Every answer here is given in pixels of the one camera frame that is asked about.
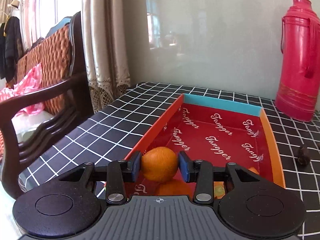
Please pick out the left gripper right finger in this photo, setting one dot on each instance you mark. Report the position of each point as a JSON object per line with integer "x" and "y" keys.
{"x": 199, "y": 172}

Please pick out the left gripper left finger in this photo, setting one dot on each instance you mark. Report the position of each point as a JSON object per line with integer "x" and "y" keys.
{"x": 121, "y": 172}

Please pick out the large orange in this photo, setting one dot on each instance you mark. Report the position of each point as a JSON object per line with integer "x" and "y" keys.
{"x": 174, "y": 187}

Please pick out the medium orange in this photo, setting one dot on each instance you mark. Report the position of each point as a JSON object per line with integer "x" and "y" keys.
{"x": 159, "y": 164}

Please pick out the dark dried fruit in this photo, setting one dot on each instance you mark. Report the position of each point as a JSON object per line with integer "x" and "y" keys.
{"x": 303, "y": 158}

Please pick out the black white grid tablecloth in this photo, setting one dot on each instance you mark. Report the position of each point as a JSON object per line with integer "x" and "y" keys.
{"x": 111, "y": 133}

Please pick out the colourful cardboard box tray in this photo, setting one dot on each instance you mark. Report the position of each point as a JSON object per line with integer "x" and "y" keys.
{"x": 218, "y": 131}

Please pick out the dark wooden armchair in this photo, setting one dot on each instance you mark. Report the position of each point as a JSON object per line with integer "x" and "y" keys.
{"x": 64, "y": 93}

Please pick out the beige lace curtain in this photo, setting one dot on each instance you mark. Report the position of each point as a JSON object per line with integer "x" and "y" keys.
{"x": 104, "y": 50}

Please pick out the red thermos flask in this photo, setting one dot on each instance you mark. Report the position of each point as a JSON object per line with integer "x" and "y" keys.
{"x": 299, "y": 81}

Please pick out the pink plastic bag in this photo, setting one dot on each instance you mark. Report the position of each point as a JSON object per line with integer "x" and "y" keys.
{"x": 30, "y": 83}

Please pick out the dark hanging coat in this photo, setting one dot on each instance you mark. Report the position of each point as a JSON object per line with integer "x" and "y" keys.
{"x": 11, "y": 48}

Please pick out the straw hat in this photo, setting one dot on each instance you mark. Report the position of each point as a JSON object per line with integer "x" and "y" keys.
{"x": 14, "y": 5}

